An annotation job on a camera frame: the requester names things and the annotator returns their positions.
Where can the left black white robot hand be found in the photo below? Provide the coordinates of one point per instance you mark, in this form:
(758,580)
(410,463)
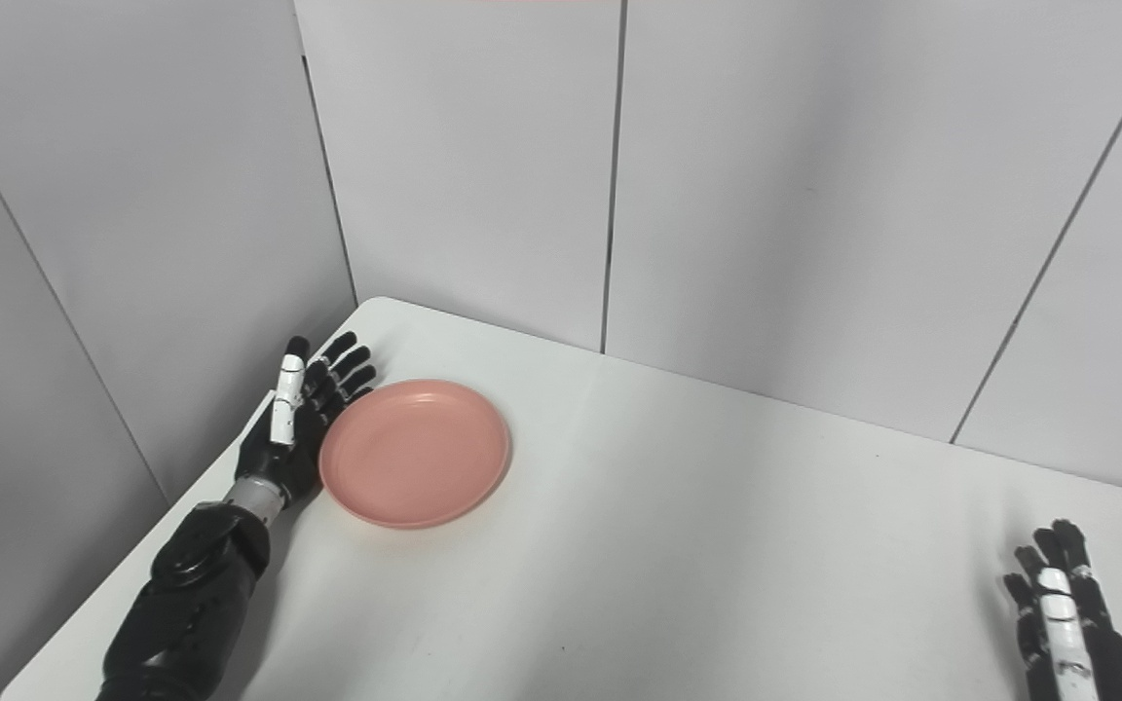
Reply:
(293,428)

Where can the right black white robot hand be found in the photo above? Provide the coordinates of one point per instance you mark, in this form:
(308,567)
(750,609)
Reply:
(1067,623)

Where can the pink round plate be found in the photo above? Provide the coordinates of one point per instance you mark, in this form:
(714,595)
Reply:
(414,453)

